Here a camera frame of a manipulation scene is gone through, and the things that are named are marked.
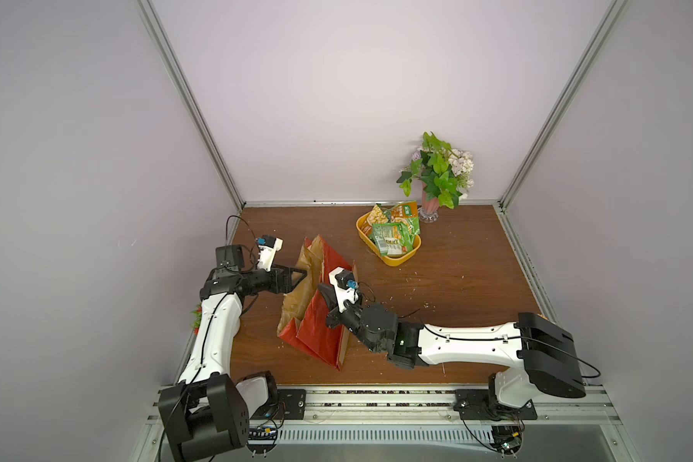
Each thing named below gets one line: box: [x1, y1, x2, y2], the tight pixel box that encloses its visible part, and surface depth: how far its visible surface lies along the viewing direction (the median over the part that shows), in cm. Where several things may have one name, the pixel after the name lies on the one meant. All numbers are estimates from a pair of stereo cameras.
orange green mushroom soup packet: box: [387, 200, 421, 236], surface depth 105 cm
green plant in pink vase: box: [396, 131, 475, 224], surface depth 94 cm
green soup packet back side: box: [369, 222, 414, 257], surface depth 102 cm
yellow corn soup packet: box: [361, 203, 389, 234], surface depth 108 cm
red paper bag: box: [276, 234, 353, 371], surface depth 74 cm
